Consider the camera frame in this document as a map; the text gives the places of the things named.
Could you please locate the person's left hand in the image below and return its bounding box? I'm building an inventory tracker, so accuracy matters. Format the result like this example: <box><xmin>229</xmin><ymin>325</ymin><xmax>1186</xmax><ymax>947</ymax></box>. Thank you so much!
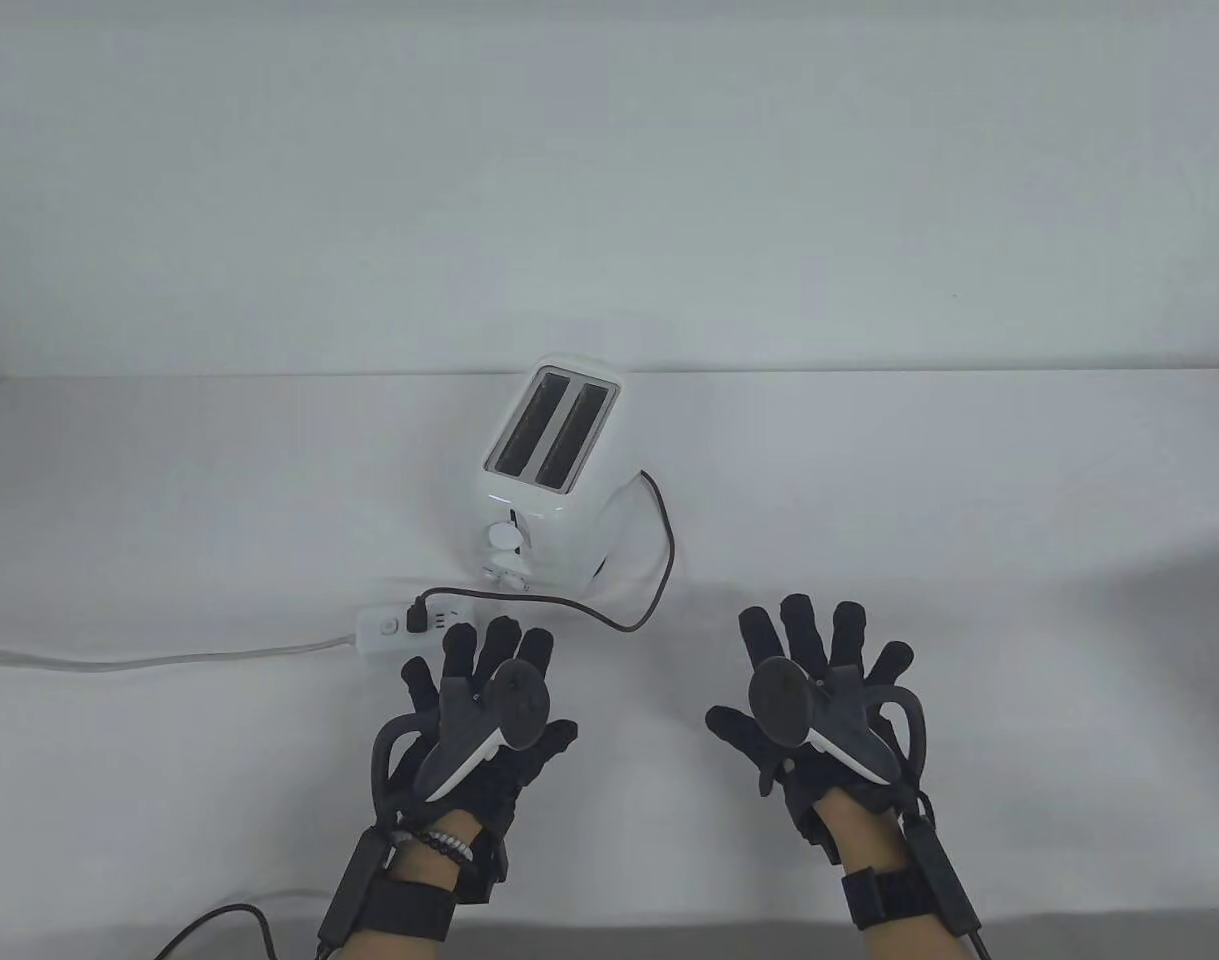
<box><xmin>372</xmin><ymin>617</ymin><xmax>581</xmax><ymax>853</ymax></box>

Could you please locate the person's right hand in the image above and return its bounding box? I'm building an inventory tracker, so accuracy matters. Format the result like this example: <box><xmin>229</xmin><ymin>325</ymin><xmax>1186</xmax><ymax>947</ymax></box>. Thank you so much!
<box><xmin>705</xmin><ymin>593</ymin><xmax>931</xmax><ymax>829</ymax></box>

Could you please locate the white power strip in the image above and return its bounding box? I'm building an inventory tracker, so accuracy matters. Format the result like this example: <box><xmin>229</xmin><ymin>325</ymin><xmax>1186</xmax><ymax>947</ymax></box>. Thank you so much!
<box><xmin>355</xmin><ymin>599</ymin><xmax>492</xmax><ymax>662</ymax></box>

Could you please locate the white two-slot toaster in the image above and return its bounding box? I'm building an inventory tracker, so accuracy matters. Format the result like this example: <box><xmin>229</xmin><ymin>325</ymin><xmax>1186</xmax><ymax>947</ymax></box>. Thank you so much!
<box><xmin>476</xmin><ymin>355</ymin><xmax>637</xmax><ymax>594</ymax></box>

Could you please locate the person's left forearm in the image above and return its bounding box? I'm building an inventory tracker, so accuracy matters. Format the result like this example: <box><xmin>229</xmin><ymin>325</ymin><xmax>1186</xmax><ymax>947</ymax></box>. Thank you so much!
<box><xmin>353</xmin><ymin>808</ymin><xmax>482</xmax><ymax>960</ymax></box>

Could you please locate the person's right forearm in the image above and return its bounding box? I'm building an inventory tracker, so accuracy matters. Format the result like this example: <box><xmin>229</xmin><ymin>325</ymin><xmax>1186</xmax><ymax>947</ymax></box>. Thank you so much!
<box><xmin>814</xmin><ymin>788</ymin><xmax>970</xmax><ymax>960</ymax></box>

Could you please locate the grey left hand controller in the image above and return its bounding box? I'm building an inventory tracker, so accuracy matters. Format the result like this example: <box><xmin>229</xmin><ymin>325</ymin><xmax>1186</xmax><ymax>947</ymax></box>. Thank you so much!
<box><xmin>415</xmin><ymin>658</ymin><xmax>553</xmax><ymax>802</ymax></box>

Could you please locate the grey hand controller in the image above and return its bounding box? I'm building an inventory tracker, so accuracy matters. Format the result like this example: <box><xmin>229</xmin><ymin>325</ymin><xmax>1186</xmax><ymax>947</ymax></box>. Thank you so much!
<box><xmin>415</xmin><ymin>658</ymin><xmax>553</xmax><ymax>802</ymax></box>
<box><xmin>746</xmin><ymin>655</ymin><xmax>901</xmax><ymax>788</ymax></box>

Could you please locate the grey right hand controller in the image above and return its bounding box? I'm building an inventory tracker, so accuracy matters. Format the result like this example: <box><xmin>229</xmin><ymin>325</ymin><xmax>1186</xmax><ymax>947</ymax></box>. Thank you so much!
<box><xmin>746</xmin><ymin>655</ymin><xmax>901</xmax><ymax>788</ymax></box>

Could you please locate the black left wrist sensor box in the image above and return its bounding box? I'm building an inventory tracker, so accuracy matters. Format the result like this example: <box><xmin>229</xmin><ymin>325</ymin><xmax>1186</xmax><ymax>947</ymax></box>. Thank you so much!
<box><xmin>317</xmin><ymin>828</ymin><xmax>402</xmax><ymax>948</ymax></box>

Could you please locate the black wrist sensor box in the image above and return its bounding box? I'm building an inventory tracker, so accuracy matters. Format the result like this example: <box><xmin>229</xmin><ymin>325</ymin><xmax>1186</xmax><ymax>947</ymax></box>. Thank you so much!
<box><xmin>317</xmin><ymin>828</ymin><xmax>402</xmax><ymax>948</ymax></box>
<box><xmin>902</xmin><ymin>813</ymin><xmax>986</xmax><ymax>943</ymax></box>

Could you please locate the black right wrist sensor box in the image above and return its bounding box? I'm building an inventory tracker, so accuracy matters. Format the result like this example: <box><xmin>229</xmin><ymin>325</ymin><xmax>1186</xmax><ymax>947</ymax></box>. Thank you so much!
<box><xmin>902</xmin><ymin>813</ymin><xmax>986</xmax><ymax>943</ymax></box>

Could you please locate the black and white beaded bracelet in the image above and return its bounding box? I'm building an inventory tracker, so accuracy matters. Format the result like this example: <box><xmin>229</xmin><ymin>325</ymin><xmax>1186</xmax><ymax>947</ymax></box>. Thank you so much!
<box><xmin>389</xmin><ymin>826</ymin><xmax>474</xmax><ymax>861</ymax></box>

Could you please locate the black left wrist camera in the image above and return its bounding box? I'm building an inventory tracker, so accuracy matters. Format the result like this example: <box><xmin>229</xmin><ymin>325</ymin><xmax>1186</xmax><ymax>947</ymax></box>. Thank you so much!
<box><xmin>457</xmin><ymin>828</ymin><xmax>511</xmax><ymax>908</ymax></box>

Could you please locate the black left wrist strap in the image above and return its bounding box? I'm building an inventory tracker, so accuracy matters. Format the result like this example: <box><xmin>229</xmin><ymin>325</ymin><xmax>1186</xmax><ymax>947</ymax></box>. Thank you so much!
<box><xmin>367</xmin><ymin>874</ymin><xmax>461</xmax><ymax>938</ymax></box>

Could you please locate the black wrist strap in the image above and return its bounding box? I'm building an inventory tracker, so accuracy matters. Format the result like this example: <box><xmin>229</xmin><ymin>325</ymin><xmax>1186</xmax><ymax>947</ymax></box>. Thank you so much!
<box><xmin>840</xmin><ymin>867</ymin><xmax>932</xmax><ymax>933</ymax></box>
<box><xmin>367</xmin><ymin>874</ymin><xmax>461</xmax><ymax>938</ymax></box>

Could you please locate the black right wrist strap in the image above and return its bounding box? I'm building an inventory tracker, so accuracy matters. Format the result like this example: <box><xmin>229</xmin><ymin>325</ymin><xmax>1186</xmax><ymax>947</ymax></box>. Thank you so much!
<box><xmin>840</xmin><ymin>867</ymin><xmax>932</xmax><ymax>933</ymax></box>

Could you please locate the thin black cable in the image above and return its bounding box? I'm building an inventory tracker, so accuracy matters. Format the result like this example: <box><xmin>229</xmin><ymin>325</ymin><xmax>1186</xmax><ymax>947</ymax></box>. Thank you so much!
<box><xmin>153</xmin><ymin>903</ymin><xmax>322</xmax><ymax>960</ymax></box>

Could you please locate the grey power strip cable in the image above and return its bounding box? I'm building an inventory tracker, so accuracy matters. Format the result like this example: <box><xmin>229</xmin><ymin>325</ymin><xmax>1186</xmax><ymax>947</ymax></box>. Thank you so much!
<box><xmin>0</xmin><ymin>634</ymin><xmax>362</xmax><ymax>674</ymax></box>

